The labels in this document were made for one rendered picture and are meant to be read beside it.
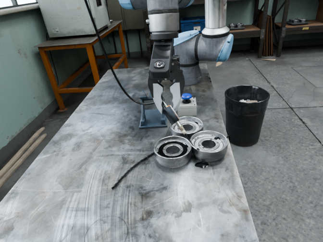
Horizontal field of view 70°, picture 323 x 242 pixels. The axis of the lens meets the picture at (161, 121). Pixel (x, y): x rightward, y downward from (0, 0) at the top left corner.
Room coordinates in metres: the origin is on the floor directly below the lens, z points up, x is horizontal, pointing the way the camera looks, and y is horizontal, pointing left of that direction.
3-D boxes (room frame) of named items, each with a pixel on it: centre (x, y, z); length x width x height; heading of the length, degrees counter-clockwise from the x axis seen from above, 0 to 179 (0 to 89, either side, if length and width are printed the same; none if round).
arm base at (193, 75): (1.11, -0.15, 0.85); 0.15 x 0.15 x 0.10
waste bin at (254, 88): (1.65, -0.69, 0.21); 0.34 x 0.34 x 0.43
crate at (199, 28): (4.18, -0.76, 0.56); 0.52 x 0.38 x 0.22; 80
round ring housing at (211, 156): (0.53, -0.13, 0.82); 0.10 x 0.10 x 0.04
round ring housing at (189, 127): (0.63, -0.08, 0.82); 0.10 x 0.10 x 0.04
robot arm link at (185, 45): (1.11, -0.16, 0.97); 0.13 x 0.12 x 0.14; 61
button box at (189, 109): (0.78, -0.10, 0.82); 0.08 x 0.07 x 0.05; 173
